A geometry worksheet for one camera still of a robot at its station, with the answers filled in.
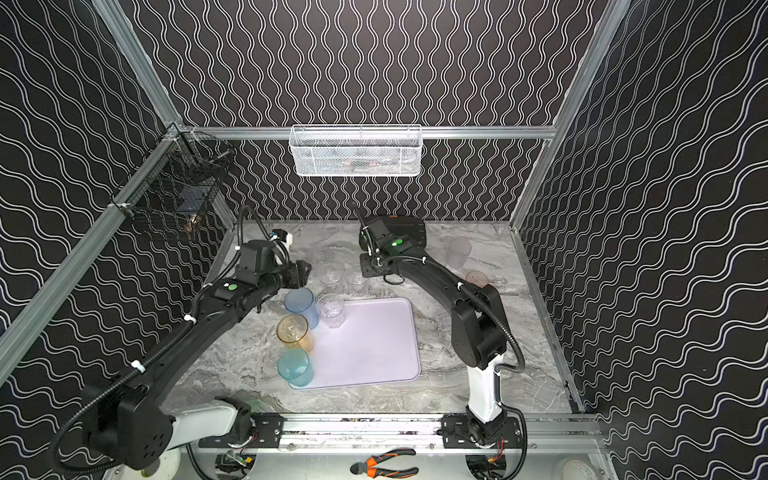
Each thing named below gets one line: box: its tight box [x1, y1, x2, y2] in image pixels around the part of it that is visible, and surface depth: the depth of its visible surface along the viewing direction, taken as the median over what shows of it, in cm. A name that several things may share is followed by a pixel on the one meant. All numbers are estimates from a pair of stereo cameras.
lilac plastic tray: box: [287, 297, 421, 391], surface depth 93 cm
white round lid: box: [562, 457, 596, 480], surface depth 69 cm
